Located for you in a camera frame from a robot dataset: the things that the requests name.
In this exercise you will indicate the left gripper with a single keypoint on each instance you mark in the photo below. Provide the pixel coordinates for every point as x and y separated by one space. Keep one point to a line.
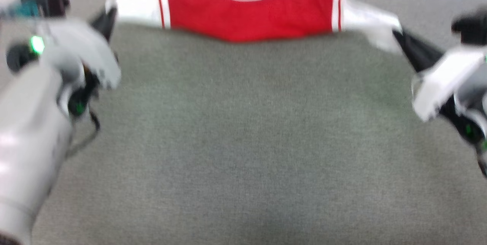
83 43

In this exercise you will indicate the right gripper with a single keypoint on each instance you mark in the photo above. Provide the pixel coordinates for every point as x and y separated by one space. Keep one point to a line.
441 81

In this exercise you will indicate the red white sports jersey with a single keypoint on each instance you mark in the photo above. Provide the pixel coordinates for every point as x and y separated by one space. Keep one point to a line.
247 16

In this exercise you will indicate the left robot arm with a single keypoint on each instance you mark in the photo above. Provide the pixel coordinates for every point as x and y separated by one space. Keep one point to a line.
30 142

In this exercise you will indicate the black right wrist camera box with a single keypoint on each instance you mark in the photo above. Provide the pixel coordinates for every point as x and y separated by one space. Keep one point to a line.
471 28

